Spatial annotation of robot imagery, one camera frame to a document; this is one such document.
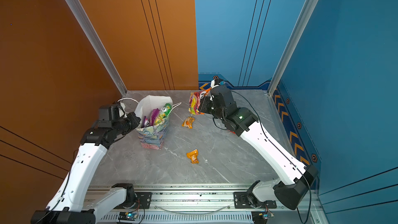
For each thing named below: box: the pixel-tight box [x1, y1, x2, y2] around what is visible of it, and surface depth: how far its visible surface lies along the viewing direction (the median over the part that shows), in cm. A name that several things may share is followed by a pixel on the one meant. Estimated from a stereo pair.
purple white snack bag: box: [141, 115, 151, 128], surface depth 87 cm
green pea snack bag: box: [154, 102, 172, 126], surface depth 79 cm
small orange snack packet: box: [181, 116, 195, 130], surface depth 101 cm
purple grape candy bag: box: [149, 107, 160, 126], surface depth 92 cm
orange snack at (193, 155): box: [186, 148, 199, 164], surface depth 88 cm
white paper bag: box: [135, 94, 182, 150], surface depth 82 cm
